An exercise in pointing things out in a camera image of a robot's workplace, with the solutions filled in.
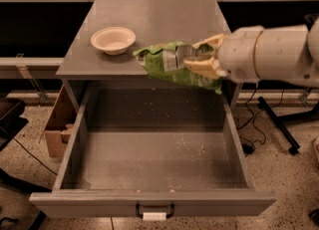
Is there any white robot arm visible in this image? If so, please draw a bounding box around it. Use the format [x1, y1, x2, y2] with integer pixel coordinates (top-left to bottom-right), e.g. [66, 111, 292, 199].
[184, 22, 319, 88]

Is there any black stand leg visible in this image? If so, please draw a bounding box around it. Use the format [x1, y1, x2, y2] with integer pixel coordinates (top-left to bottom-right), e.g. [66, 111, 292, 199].
[258, 97, 300, 155]

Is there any green rice chip bag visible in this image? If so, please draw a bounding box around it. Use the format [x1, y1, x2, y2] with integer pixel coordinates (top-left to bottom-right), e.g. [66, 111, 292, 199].
[133, 41, 222, 95]

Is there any black furniture left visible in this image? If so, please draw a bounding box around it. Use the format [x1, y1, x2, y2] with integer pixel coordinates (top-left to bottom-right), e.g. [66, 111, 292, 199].
[0, 98, 28, 151]

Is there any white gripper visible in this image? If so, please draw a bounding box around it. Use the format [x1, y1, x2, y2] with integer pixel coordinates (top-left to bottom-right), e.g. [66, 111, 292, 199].
[184, 26, 264, 84]

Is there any white paper bowl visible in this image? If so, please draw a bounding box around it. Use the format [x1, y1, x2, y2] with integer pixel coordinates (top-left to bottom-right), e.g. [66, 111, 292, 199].
[91, 27, 136, 56]

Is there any black and white drawer handle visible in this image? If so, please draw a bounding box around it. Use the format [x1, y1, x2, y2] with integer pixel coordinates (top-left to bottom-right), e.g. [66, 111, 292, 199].
[136, 204, 174, 221]

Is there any cardboard box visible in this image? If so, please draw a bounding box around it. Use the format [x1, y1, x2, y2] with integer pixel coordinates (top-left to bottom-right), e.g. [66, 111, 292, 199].
[44, 87, 77, 158]

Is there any black cable on floor left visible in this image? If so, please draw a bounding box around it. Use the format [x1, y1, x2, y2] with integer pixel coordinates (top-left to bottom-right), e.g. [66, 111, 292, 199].
[0, 125, 59, 176]

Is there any grey open top drawer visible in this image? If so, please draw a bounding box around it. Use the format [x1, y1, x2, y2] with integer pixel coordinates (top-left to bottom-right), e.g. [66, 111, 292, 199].
[30, 84, 275, 218]

